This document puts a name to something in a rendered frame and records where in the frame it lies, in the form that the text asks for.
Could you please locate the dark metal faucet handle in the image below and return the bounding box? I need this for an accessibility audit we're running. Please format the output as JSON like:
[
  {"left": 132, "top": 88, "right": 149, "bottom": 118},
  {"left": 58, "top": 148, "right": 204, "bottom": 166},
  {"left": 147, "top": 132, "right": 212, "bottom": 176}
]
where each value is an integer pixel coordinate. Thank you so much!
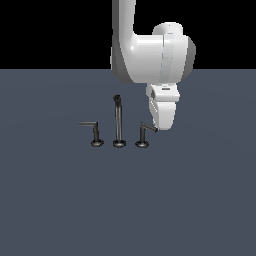
[
  {"left": 134, "top": 121, "right": 158, "bottom": 149},
  {"left": 78, "top": 121, "right": 105, "bottom": 148}
]

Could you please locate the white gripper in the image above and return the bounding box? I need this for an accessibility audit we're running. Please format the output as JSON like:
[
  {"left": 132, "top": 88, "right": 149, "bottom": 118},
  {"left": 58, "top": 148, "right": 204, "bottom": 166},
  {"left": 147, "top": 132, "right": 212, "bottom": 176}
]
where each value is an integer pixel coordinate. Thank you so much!
[{"left": 146, "top": 83, "right": 181, "bottom": 132}]

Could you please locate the dark metal faucet spout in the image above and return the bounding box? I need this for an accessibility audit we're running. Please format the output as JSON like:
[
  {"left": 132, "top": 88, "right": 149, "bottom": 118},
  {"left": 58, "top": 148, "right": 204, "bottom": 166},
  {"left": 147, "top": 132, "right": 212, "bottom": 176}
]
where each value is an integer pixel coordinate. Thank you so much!
[{"left": 112, "top": 94, "right": 127, "bottom": 148}]

